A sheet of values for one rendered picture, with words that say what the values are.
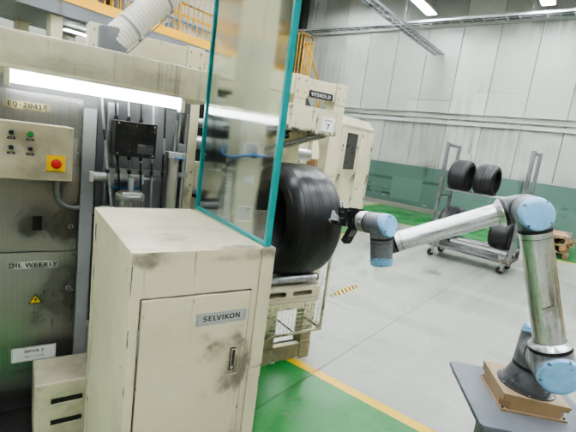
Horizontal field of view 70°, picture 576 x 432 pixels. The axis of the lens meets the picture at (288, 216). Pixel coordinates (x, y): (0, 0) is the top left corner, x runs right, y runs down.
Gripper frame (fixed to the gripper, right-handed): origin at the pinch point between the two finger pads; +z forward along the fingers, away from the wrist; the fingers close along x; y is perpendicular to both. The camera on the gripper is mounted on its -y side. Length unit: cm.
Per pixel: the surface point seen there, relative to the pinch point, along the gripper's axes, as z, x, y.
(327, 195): 4.4, -0.7, 11.6
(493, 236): 199, -497, -43
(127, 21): 40, 85, 80
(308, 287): 15.7, -1.1, -35.7
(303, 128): 42, -10, 48
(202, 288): -48, 82, -13
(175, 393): -45, 88, -42
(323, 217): 1.3, 3.6, 1.7
